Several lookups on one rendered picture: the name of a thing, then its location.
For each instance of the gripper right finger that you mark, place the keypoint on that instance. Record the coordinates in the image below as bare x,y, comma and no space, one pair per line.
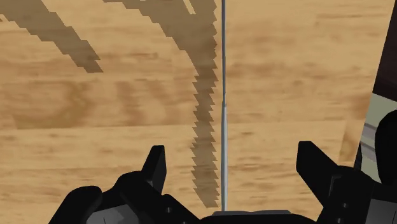
341,192

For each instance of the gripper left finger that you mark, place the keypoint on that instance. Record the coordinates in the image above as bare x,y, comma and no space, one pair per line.
136,194

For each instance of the thin grey rod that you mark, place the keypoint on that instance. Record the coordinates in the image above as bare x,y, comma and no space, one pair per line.
224,155

